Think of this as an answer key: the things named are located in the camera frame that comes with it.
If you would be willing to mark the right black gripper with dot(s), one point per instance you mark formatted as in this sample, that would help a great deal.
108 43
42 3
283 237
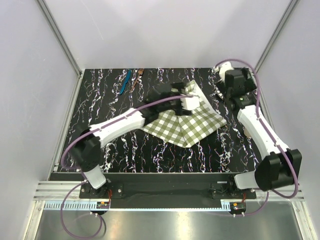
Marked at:
248 84

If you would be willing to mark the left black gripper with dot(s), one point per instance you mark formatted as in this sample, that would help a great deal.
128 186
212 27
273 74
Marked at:
178 87

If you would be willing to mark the green checkered cloth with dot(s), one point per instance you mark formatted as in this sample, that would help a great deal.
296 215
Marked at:
185 131

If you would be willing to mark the white blue striped plate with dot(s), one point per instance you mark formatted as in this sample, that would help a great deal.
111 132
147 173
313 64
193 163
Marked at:
220 89

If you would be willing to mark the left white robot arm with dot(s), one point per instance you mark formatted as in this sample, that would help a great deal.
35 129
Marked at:
86 149

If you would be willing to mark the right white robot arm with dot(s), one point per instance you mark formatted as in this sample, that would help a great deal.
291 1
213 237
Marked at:
280 165

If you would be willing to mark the brown wooden fork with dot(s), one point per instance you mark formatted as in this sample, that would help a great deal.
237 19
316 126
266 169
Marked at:
140 73

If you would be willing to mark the beige paper cup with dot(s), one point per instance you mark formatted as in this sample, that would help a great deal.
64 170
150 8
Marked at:
247 132

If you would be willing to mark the blue plastic knife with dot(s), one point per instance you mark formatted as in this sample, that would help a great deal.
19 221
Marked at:
126 80

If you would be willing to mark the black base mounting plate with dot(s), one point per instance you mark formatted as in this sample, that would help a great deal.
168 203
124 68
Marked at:
121 185

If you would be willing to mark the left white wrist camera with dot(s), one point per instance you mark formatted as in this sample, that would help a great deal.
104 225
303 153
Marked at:
190 103

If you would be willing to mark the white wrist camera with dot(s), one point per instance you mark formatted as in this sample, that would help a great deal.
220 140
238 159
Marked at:
223 68
190 103

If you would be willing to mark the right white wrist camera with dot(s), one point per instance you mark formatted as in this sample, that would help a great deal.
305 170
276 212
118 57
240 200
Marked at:
223 68

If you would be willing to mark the right aluminium frame post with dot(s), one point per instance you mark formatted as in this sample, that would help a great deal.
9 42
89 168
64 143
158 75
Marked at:
277 32

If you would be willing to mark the aluminium frame post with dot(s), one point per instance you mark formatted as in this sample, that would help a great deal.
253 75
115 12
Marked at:
58 35
277 32

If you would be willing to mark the left aluminium frame post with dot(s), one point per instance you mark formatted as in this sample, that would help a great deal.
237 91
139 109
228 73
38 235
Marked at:
58 35

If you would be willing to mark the aluminium front rail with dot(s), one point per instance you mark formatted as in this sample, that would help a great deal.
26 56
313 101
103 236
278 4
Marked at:
70 197

